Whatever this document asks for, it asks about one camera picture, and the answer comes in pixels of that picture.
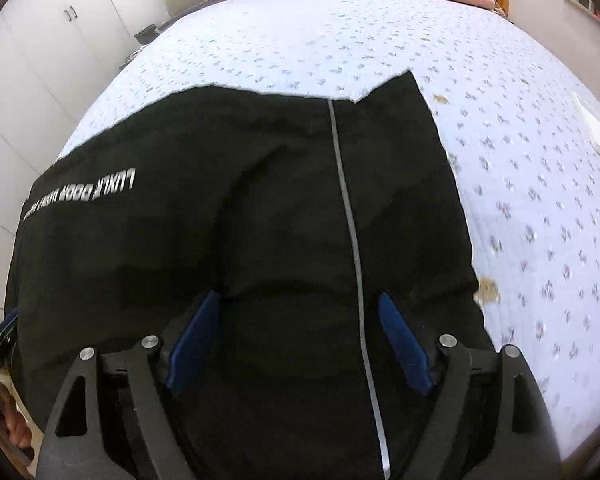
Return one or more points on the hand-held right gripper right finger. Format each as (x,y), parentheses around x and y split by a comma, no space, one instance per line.
(405,345)

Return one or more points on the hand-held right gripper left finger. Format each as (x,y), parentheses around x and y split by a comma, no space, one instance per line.
(195,345)

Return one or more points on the black jacket with grey piping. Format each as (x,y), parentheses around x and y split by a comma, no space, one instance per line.
(255,210)

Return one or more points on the person's left hand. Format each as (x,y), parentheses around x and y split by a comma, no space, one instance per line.
(11,422)

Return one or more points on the floral quilted bedspread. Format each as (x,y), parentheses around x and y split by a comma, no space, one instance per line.
(505,160)

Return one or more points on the white wardrobe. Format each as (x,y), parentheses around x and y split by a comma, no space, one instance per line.
(35,60)

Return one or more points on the small black box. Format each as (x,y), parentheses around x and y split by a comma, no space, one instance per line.
(147,34)

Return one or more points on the white window sill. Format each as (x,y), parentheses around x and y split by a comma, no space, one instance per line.
(582,5)

